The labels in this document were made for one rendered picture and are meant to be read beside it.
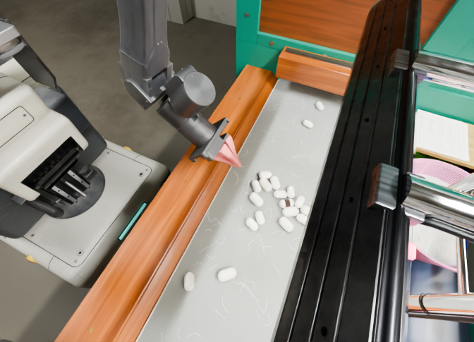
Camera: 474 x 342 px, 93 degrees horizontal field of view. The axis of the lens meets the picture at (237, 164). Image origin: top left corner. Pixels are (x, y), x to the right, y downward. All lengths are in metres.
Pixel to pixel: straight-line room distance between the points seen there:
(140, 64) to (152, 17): 0.07
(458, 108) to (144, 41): 0.78
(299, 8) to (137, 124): 1.38
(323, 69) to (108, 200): 1.02
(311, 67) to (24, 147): 0.76
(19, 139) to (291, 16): 0.77
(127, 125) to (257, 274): 1.53
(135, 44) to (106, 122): 1.56
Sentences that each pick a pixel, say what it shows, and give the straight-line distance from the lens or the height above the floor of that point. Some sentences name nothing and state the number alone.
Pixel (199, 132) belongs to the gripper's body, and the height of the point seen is 0.91.
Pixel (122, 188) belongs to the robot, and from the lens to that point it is 1.20.
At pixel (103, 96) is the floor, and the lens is 2.15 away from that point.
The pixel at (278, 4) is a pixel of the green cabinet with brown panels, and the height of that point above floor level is 0.95.
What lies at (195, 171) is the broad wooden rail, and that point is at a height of 0.77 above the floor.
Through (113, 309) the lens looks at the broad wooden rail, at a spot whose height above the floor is 0.76.
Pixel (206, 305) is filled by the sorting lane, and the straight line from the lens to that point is 0.51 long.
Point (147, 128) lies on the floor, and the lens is 1.76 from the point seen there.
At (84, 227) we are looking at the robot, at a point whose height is 0.28.
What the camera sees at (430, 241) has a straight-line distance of 0.68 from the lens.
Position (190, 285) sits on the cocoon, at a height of 0.76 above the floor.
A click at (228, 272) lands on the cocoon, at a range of 0.49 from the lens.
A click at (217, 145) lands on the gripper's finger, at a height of 0.89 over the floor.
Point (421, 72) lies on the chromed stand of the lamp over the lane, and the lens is 0.28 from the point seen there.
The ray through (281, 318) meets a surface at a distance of 0.19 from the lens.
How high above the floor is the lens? 1.24
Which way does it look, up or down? 59 degrees down
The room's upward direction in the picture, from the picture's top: straight up
